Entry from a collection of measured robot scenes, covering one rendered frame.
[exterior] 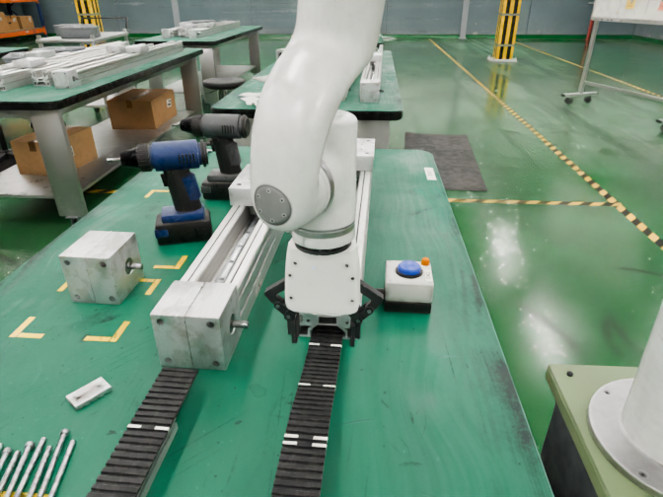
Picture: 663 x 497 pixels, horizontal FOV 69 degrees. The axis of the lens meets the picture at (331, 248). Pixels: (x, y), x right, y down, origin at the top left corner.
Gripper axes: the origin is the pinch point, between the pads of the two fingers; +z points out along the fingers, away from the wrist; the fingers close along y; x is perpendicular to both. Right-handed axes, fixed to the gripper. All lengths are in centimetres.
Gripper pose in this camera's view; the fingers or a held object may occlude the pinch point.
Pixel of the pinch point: (324, 332)
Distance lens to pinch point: 71.7
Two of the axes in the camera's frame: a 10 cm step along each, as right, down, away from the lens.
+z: 0.0, 8.8, 4.7
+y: 9.9, 0.4, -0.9
